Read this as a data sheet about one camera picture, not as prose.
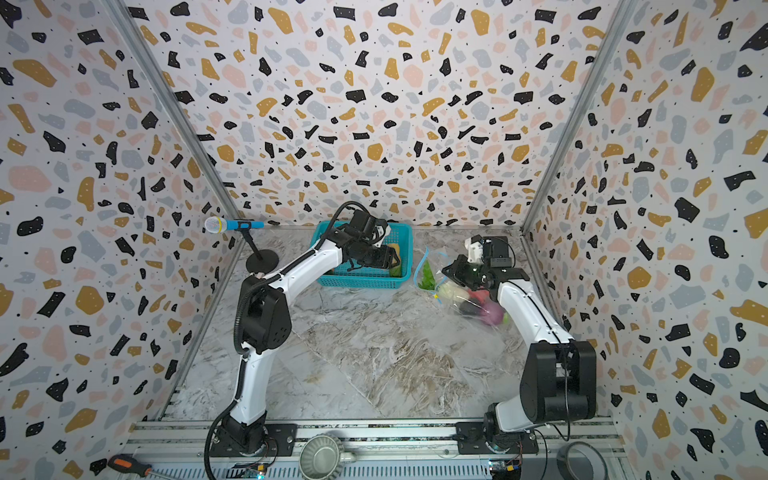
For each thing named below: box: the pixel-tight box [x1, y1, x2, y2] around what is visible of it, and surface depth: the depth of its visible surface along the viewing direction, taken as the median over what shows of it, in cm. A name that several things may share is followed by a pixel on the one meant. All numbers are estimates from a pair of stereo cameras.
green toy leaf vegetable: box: [418, 259, 436, 290], surface depth 94 cm
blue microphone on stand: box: [204, 216, 279, 274], surface depth 99 cm
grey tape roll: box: [556, 441, 609, 480], surface depth 72 cm
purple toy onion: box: [480, 301, 504, 325], surface depth 92 cm
